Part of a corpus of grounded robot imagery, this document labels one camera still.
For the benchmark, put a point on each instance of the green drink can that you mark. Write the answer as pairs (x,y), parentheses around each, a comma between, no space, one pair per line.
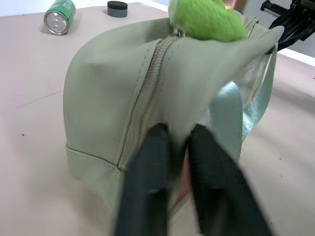
(59,18)

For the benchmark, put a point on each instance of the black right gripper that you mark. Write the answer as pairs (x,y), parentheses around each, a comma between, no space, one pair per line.
(278,7)

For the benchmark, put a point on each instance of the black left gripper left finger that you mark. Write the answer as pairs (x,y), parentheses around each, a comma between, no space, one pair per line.
(145,186)

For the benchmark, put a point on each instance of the light green zip pouch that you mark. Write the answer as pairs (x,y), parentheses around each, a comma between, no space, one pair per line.
(103,98)

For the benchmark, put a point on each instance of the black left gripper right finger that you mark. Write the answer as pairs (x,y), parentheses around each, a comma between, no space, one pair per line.
(221,191)

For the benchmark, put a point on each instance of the black and grey round container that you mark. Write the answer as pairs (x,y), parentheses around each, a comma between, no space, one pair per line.
(117,9)

